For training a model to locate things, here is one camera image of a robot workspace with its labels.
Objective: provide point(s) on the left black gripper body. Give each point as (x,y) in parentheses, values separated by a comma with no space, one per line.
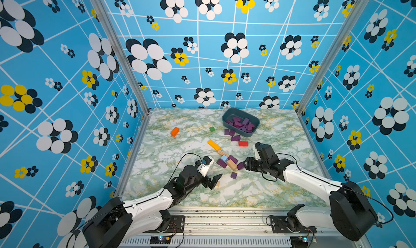
(199,181)

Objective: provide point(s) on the dark teal storage bin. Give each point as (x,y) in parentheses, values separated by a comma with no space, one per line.
(246,127)

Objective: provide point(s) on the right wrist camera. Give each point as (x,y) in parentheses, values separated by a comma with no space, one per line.
(263,151)

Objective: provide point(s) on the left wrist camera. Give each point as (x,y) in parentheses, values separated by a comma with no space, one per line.
(204,166)

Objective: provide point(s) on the red flat brick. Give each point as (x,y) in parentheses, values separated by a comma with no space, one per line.
(243,144)

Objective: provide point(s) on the orange brick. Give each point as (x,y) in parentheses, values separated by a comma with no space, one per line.
(175,132)

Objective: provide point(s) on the purple slanted brick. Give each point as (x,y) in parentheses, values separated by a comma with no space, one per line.
(222,163)

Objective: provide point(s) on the purple cube brick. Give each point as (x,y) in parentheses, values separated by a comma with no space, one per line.
(236,119)

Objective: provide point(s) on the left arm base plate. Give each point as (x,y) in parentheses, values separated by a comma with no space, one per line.
(174,224)

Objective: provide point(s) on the purple brick behind wood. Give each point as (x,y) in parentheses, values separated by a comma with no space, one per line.
(230,157)

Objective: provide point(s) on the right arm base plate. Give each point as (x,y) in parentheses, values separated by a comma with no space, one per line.
(284,224)

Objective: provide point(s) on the natural wood square brick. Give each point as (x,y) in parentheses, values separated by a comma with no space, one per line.
(232,165)

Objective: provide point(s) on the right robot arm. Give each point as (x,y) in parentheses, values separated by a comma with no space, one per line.
(348,210)

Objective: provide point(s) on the purple block right cluster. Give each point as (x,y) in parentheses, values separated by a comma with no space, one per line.
(240,166)

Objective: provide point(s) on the aluminium front rail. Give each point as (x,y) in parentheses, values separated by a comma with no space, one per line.
(221,229)

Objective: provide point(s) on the purple wedge near bin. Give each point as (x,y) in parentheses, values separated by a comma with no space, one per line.
(236,138)

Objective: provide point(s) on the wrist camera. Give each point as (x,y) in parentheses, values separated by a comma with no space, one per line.
(204,166)
(263,151)

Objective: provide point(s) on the yellow long brick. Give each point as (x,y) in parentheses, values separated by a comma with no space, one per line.
(214,145)

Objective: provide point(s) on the small purple front cube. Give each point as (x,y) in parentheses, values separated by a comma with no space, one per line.
(233,175)

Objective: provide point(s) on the engraved natural wood brick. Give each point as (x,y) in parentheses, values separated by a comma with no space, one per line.
(222,153)

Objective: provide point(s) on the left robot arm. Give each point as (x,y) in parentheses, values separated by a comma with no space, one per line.
(119,220)

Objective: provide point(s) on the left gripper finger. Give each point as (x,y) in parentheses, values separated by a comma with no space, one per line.
(205,161)
(214,181)

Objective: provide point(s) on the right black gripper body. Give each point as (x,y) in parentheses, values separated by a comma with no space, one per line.
(263,166)

